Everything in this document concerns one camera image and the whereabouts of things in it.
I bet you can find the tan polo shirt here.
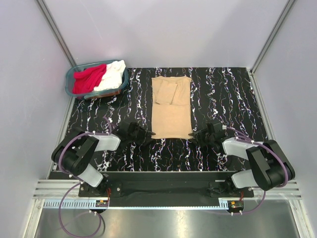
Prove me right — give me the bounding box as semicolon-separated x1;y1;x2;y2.
152;76;192;139

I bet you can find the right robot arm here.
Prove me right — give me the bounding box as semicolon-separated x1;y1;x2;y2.
189;120;295;197

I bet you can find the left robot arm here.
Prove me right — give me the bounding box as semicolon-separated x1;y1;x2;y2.
51;122;155;196

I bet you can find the white shirt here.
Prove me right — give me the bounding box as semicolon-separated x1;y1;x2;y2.
93;60;126;92

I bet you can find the red shirt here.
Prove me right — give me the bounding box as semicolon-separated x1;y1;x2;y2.
72;64;106;94

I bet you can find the teal laundry basket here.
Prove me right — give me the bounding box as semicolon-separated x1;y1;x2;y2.
65;59;129;100

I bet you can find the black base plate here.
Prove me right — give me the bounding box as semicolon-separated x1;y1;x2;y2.
79;172;254;209

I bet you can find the white slotted cable duct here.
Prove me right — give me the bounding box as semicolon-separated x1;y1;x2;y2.
43;198;245;210

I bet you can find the aluminium rail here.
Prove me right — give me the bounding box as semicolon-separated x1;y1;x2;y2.
33;179;301;204

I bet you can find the right aluminium frame post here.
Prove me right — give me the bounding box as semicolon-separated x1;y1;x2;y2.
250;0;297;74

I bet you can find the aluminium frame post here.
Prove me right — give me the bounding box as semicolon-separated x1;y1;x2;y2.
250;0;297;74
35;0;77;67

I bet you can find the left aluminium frame post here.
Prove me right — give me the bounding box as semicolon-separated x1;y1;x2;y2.
35;0;77;67

